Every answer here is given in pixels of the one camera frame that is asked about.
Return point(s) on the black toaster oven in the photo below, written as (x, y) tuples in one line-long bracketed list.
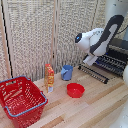
[(115, 63)]

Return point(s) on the red plastic shopping basket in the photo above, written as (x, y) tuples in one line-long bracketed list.
[(20, 100)]

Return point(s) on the blue plastic cup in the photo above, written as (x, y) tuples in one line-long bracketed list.
[(66, 73)]

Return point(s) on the orange cardboard food box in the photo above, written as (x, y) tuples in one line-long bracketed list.
[(49, 77)]

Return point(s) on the woven folding screen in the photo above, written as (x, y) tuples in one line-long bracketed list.
[(30, 36)]

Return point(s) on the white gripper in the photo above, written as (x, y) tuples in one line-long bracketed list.
[(90, 60)]

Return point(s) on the black oven tray rack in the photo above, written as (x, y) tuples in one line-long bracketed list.
[(94, 74)]

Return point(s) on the red plastic bowl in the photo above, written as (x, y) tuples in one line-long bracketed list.
[(75, 90)]

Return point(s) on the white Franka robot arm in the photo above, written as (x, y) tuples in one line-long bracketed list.
[(97, 38)]

